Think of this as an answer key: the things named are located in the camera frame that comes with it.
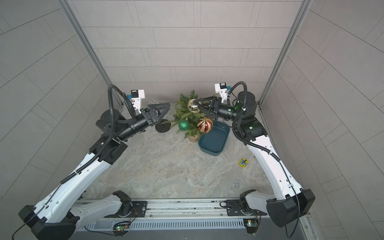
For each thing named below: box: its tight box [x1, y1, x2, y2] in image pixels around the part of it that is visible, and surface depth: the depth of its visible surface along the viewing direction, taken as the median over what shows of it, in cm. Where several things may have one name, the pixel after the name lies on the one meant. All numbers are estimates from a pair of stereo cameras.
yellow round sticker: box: [239, 158, 249, 168], surface depth 87 cm
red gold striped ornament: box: [197, 117, 214, 134], surface depth 68 cm
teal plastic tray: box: [198, 120, 231, 156], surface depth 93 cm
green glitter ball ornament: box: [178, 119, 190, 131], surface depth 68 cm
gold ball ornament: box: [187, 98, 200, 113], surface depth 58 cm
